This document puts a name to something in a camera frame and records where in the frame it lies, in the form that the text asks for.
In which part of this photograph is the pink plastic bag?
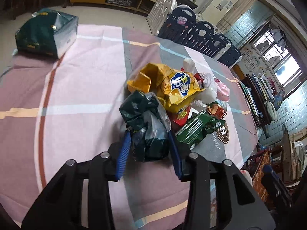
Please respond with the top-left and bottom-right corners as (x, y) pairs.
(214, 77), (230, 102)

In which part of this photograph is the white plastic bag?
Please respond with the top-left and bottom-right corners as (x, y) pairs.
(183, 58), (218, 104)

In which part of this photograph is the pink grey plaid tablecloth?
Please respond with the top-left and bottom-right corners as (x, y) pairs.
(1, 25), (257, 222)

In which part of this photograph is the red orange snack packet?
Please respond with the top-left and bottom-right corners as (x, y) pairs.
(206, 101), (227, 119)

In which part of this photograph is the red white foil package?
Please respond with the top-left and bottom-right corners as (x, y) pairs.
(169, 106), (191, 132)

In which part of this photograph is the dark green bag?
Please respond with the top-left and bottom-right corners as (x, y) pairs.
(119, 90), (171, 162)

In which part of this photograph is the green snack wrapper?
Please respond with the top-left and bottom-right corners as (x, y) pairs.
(175, 111), (226, 150)

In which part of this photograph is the white crumpled tissue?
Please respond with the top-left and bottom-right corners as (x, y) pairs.
(191, 100), (207, 112)

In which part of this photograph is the navy white baby fence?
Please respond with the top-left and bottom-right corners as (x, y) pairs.
(146, 0), (242, 68)

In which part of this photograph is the dark green gift box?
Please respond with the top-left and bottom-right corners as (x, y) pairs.
(15, 8), (78, 59)

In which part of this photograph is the white standing air conditioner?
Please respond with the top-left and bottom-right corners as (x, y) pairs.
(200, 0), (238, 25)

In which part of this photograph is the beige curtain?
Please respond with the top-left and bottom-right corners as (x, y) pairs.
(216, 0), (257, 33)

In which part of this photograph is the yellow snack bag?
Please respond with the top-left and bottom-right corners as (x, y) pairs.
(127, 63), (205, 114)

